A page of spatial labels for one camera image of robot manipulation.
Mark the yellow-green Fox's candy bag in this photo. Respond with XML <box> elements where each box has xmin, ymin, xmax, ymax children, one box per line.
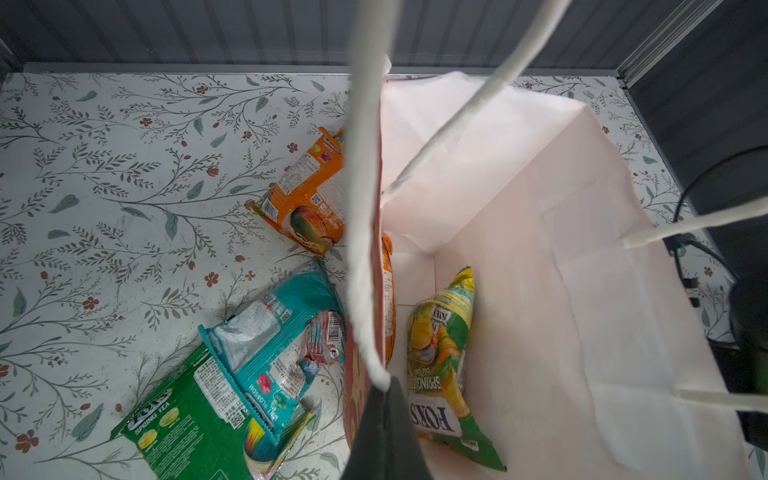
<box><xmin>407</xmin><ymin>266</ymin><xmax>507</xmax><ymax>472</ymax></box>

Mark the teal mint candy bag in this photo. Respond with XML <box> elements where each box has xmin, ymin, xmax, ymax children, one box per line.
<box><xmin>198</xmin><ymin>259</ymin><xmax>346</xmax><ymax>444</ymax></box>

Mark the orange fruits candy bag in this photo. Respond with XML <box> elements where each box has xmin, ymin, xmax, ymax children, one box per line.
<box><xmin>253</xmin><ymin>129</ymin><xmax>345</xmax><ymax>257</ymax></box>

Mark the green spring tea candy bag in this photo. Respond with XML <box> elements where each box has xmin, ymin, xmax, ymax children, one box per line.
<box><xmin>110</xmin><ymin>341</ymin><xmax>319</xmax><ymax>480</ymax></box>

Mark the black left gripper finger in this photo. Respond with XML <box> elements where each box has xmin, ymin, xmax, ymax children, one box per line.
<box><xmin>341</xmin><ymin>377</ymin><xmax>432</xmax><ymax>480</ymax></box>

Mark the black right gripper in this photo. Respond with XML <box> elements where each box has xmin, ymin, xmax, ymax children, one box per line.
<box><xmin>707</xmin><ymin>269</ymin><xmax>768</xmax><ymax>451</ymax></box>

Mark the red paper gift bag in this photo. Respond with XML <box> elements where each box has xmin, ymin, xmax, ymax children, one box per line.
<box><xmin>343</xmin><ymin>1</ymin><xmax>767</xmax><ymax>479</ymax></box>

